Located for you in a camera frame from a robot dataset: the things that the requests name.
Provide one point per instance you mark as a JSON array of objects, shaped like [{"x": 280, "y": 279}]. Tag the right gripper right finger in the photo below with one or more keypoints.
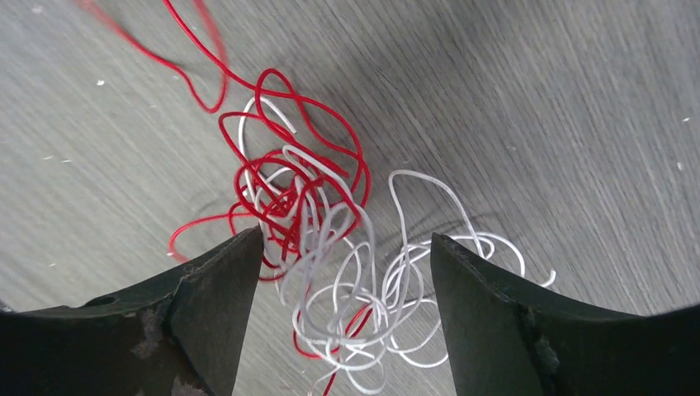
[{"x": 508, "y": 336}]

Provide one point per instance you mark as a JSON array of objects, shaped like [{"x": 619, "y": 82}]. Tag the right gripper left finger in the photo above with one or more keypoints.
[{"x": 177, "y": 333}]

